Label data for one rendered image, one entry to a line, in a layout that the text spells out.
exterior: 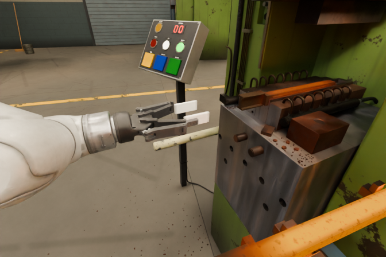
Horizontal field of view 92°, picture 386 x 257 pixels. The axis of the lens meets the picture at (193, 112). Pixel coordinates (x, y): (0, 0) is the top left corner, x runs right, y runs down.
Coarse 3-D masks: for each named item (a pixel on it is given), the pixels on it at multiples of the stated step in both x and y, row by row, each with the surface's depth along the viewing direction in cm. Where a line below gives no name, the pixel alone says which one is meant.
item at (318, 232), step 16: (384, 192) 32; (352, 208) 29; (368, 208) 29; (384, 208) 29; (304, 224) 27; (320, 224) 27; (336, 224) 27; (352, 224) 27; (368, 224) 29; (272, 240) 25; (288, 240) 25; (304, 240) 25; (320, 240) 25; (336, 240) 27; (224, 256) 23; (240, 256) 23; (256, 256) 23; (272, 256) 24; (288, 256) 24
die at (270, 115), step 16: (304, 80) 77; (320, 80) 77; (288, 96) 61; (320, 96) 62; (336, 96) 63; (352, 96) 68; (256, 112) 65; (272, 112) 58; (288, 112) 56; (336, 112) 68
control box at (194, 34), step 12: (156, 24) 101; (168, 24) 96; (180, 24) 91; (192, 24) 86; (156, 36) 100; (168, 36) 94; (180, 36) 90; (192, 36) 85; (204, 36) 89; (144, 48) 105; (156, 48) 99; (168, 48) 93; (192, 48) 85; (168, 60) 92; (192, 60) 88; (156, 72) 96; (180, 72) 87; (192, 72) 91
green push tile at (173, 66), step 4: (172, 60) 90; (176, 60) 88; (180, 60) 87; (168, 64) 91; (172, 64) 89; (176, 64) 88; (180, 64) 87; (168, 68) 90; (172, 68) 89; (176, 68) 87; (168, 72) 90; (172, 72) 89; (176, 72) 87
